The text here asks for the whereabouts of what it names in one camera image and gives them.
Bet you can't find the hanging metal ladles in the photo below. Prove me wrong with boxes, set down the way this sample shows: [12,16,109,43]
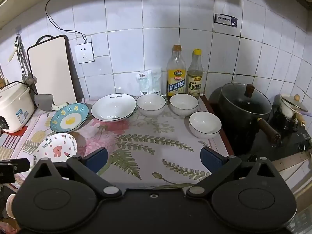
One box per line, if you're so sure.
[16,34,38,84]

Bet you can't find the white lettered plate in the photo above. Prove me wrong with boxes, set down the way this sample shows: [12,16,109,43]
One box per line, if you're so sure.
[91,94,137,122]
[93,110,136,123]

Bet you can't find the black cooking pot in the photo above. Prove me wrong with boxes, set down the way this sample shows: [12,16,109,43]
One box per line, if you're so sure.
[218,83,282,155]

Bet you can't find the white wall socket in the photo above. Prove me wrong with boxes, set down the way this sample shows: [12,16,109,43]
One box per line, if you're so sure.
[74,42,95,64]

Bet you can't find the glass pot lid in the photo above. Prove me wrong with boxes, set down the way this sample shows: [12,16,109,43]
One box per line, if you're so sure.
[221,83,272,115]

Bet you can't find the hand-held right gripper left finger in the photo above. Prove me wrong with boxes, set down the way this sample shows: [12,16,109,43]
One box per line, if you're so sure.
[30,147,122,199]

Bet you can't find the white hanging spatula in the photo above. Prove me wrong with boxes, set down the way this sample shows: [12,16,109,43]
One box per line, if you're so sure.
[8,43,19,62]

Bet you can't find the white ribbed bowl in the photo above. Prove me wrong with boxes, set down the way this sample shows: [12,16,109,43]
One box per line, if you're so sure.
[169,93,199,116]
[189,111,222,138]
[136,95,167,117]

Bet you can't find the small enamel pot lid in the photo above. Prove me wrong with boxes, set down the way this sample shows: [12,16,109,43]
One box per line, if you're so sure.
[280,94,309,113]

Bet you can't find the black power cable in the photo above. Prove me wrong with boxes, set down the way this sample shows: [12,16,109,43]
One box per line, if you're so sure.
[45,0,89,45]

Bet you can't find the white cutting board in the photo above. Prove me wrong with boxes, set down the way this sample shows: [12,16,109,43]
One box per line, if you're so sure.
[27,35,83,105]

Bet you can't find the white vinegar bottle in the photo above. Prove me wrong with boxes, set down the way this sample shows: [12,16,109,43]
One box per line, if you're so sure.
[187,49,205,96]

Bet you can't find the blue egg print plate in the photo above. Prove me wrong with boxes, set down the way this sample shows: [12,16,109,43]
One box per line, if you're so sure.
[50,103,90,132]

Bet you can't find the black gas stove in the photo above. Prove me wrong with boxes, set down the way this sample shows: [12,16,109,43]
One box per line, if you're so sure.
[208,88,312,162]

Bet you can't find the wall sticker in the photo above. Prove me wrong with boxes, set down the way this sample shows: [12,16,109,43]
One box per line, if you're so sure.
[214,13,238,28]

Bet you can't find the grey kitchen knife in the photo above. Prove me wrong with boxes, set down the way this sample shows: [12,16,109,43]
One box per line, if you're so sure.
[34,94,70,111]

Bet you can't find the floral tablecloth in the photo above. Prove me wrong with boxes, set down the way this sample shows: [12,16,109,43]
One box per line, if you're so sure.
[0,97,234,191]

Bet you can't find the small white enamel pot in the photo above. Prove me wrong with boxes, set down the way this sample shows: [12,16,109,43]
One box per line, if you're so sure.
[277,94,310,127]

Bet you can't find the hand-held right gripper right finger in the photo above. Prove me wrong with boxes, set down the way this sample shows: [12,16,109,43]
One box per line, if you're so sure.
[186,147,278,199]

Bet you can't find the white rice cooker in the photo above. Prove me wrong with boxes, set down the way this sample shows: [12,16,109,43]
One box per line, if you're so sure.
[0,82,36,133]

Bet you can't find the cooking wine bottle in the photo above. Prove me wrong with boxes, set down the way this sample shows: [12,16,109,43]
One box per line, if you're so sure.
[166,44,187,97]

